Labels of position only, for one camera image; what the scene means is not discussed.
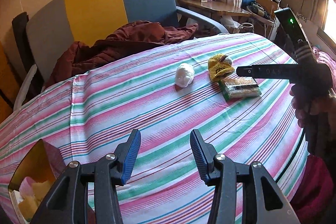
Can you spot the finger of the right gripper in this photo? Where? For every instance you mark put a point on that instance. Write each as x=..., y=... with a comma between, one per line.
x=269, y=71

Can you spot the orange wooden wardrobe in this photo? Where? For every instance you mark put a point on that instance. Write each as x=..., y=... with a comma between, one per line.
x=9, y=85

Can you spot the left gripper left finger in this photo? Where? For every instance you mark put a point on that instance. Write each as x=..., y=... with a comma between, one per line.
x=86, y=193

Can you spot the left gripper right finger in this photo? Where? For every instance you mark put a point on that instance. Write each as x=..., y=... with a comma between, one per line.
x=263, y=200

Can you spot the gold cardboard tray box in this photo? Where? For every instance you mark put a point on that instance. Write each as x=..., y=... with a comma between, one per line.
x=43, y=162

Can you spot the wooden desk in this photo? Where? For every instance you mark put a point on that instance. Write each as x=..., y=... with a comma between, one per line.
x=219, y=8

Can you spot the yellow sponge block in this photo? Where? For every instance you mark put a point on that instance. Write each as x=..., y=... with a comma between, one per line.
x=40, y=189
x=28, y=207

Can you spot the red cloth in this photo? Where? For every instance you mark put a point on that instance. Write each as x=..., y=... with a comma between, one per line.
x=315, y=191

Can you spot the white plaster head figurine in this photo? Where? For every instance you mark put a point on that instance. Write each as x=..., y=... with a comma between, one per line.
x=184, y=75

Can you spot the yellow plush toy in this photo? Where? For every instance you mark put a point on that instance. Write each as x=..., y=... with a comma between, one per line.
x=220, y=66

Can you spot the maroon crumpled blanket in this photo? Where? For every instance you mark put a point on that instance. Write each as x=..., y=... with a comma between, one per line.
x=129, y=39

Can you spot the green cracker packet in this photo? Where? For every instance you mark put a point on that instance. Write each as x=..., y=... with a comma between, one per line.
x=242, y=87

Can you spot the pink tissue pack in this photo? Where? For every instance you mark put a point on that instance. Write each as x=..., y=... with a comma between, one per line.
x=26, y=188

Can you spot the person right hand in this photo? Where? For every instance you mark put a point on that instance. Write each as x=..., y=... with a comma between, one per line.
x=304, y=108

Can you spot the white side cabinet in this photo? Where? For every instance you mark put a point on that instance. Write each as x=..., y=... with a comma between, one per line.
x=274, y=30

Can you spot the grey yellow blue headboard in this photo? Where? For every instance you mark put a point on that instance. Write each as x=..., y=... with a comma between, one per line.
x=59, y=23

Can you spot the striped pink green bedsheet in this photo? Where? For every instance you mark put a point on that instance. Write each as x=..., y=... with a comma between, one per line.
x=88, y=115

